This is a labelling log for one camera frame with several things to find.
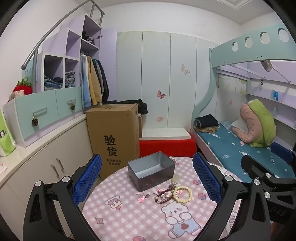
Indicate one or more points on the folded dark clothes stack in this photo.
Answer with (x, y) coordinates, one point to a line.
(207, 122)

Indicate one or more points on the teal bunk bed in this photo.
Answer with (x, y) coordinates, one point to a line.
(222, 53)

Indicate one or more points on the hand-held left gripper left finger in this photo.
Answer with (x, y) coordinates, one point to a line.
(89, 178)

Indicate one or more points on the white pillow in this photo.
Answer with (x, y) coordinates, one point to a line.
(238, 126)

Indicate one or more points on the black clothes pile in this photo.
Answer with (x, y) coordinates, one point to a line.
(142, 106)

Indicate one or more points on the green pillow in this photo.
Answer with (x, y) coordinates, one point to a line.
(264, 125)

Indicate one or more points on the dark hanging jackets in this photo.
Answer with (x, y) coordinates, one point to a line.
(104, 83)

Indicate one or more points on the pink hair clip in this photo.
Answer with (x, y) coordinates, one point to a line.
(141, 198)

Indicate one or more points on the teal drawer cabinet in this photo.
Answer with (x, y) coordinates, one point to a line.
(46, 102)

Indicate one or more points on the beige hanging cloth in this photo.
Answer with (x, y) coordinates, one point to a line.
(267, 66)

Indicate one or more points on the folded jeans stack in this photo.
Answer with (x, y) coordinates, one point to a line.
(53, 83)

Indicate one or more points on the white butterfly sticker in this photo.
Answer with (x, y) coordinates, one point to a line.
(185, 69)

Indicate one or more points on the dark clothes on shelf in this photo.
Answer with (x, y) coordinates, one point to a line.
(86, 37)

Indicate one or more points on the blue printed bed sheet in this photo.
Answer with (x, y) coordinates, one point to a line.
(231, 150)

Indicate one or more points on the large cardboard box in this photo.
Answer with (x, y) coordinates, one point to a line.
(113, 129)

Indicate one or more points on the pink checked bear tablecloth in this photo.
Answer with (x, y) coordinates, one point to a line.
(129, 215)

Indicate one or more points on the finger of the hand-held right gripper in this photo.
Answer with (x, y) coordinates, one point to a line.
(282, 153)
(254, 165)

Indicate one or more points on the purple open shelf unit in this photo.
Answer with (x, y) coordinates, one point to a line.
(74, 44)

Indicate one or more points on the pink plush toy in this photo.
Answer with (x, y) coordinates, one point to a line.
(16, 95)

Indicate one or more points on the small blue card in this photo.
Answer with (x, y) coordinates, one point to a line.
(275, 95)

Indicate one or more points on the white wardrobe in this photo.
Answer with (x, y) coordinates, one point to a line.
(157, 64)

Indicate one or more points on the green paper bag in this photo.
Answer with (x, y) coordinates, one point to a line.
(7, 139)

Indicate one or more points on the folded grey clothes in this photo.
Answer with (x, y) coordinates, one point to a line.
(69, 80)

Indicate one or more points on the yellow hanging jacket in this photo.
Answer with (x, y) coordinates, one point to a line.
(94, 85)

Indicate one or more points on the red strawberry plush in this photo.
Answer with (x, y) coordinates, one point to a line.
(22, 89)

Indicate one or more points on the beige low cabinet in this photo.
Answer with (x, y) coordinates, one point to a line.
(34, 166)

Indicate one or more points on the faded pink butterfly sticker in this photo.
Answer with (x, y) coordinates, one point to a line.
(160, 119)

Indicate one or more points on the light blue hanging jacket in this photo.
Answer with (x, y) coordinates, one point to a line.
(85, 88)

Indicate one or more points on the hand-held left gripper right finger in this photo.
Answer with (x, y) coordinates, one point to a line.
(205, 178)

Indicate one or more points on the red cloth covered box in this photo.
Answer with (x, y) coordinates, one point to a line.
(166, 147)

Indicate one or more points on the pine cone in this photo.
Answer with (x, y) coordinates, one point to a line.
(35, 122)
(73, 107)

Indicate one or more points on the grey metal handrail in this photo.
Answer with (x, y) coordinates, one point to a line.
(34, 55)

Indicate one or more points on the grey metal tin box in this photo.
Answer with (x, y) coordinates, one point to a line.
(148, 178)

